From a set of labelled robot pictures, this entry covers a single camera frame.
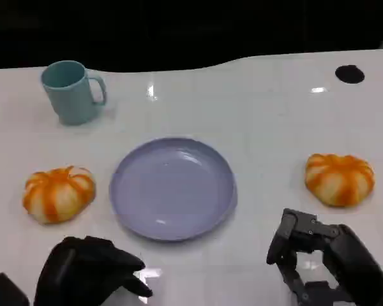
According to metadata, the black round table grommet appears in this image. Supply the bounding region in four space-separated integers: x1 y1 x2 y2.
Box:
334 64 365 85

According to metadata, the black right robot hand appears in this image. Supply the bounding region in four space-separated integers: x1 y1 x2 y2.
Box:
266 208 383 306

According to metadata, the black cloth backdrop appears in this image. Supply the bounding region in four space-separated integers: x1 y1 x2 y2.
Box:
0 0 383 73

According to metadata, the orange white toy bread roll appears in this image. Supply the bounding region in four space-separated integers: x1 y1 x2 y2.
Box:
304 153 376 208
22 165 96 225

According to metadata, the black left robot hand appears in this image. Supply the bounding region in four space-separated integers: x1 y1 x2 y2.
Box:
34 235 154 306

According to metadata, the lilac plate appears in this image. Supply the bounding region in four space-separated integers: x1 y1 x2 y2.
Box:
109 136 238 242

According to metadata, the pale green mug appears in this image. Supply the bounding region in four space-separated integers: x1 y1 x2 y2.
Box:
40 60 108 126

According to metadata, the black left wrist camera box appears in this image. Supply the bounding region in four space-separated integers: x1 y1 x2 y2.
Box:
0 272 31 306

